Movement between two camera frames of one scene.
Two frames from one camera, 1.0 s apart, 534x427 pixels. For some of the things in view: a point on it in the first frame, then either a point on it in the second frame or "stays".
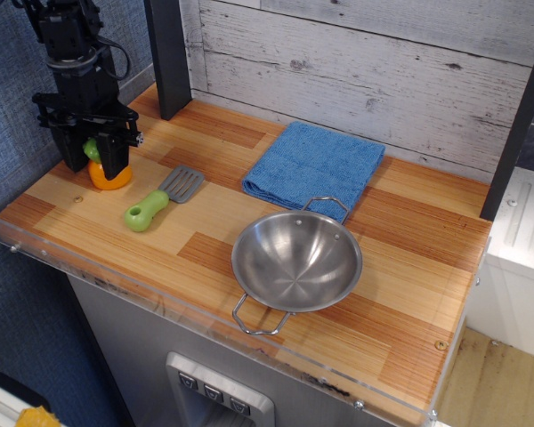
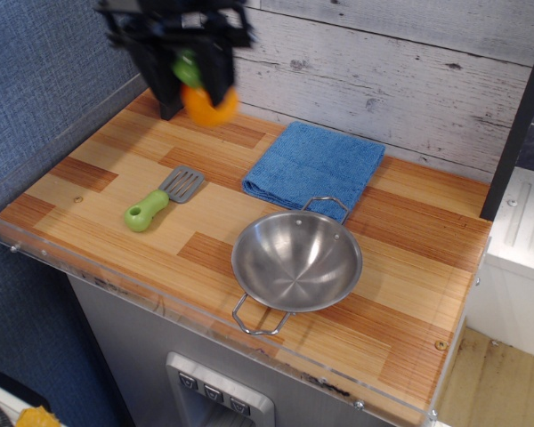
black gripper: x=88 y=99 → x=153 y=29
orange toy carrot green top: x=95 y=171 → x=187 y=69
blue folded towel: x=312 y=168 stays
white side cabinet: x=511 y=300 stays
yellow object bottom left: x=36 y=417 stays
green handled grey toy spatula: x=180 y=187 stays
